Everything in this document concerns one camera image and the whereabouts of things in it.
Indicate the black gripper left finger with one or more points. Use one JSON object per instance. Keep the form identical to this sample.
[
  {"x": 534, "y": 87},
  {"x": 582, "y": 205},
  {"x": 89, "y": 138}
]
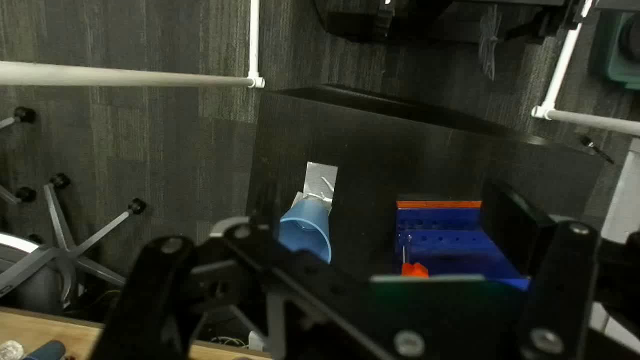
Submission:
[{"x": 152, "y": 292}]

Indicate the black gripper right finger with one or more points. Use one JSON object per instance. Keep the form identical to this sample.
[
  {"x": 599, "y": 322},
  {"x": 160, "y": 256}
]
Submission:
[{"x": 566, "y": 287}]

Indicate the small orange object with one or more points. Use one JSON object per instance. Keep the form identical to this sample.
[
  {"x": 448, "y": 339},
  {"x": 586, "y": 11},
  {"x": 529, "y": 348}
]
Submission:
[{"x": 414, "y": 268}]

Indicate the large blue cup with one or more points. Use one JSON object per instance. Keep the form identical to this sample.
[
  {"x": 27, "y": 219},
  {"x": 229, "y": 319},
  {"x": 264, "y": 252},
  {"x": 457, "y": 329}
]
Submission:
[{"x": 306, "y": 229}]

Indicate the teal plastic object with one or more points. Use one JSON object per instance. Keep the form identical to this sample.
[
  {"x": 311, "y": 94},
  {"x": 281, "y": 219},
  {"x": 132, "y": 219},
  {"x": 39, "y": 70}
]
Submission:
[{"x": 622, "y": 47}]

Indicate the wooden desk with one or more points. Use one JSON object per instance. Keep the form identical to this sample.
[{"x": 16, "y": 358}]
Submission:
[{"x": 60, "y": 331}]

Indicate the black office chair base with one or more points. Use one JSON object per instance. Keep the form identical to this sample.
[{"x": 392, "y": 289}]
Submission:
[{"x": 60, "y": 247}]

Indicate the blue rack with orange edge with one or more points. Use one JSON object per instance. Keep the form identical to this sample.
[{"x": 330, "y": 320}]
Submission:
[{"x": 453, "y": 240}]

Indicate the white pvc pipe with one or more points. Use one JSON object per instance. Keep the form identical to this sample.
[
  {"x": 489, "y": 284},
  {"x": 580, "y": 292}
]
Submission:
[
  {"x": 562, "y": 63},
  {"x": 121, "y": 74},
  {"x": 592, "y": 120},
  {"x": 255, "y": 36}
]

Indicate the clear plastic sheet piece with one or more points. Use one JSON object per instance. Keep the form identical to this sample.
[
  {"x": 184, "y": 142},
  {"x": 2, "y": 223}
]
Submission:
[{"x": 321, "y": 181}]

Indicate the black cabinet table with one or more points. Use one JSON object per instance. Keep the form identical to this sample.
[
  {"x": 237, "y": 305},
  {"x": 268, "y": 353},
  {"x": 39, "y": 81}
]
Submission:
[{"x": 400, "y": 153}]

